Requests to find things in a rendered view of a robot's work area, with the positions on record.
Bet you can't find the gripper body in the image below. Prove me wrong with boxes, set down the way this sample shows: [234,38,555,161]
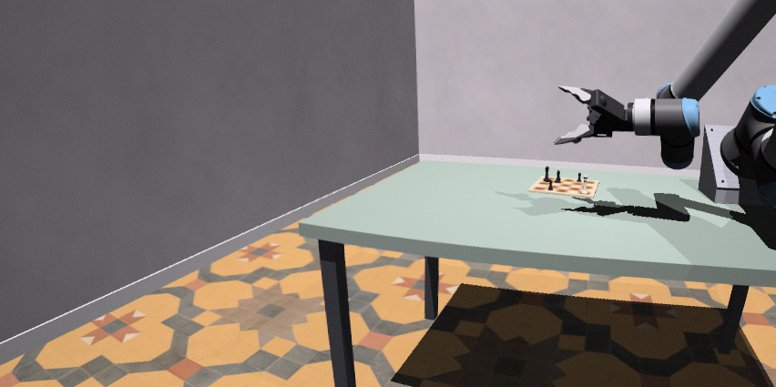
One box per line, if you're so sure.
[587,103,634,137]

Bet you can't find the chessboard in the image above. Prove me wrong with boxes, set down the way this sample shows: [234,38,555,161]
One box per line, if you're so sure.
[528,176,599,199]

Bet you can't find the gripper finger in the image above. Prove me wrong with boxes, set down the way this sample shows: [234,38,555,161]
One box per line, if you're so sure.
[554,124,603,145]
[559,87,592,105]

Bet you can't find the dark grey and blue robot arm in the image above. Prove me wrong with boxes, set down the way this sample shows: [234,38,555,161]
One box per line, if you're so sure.
[591,0,776,207]

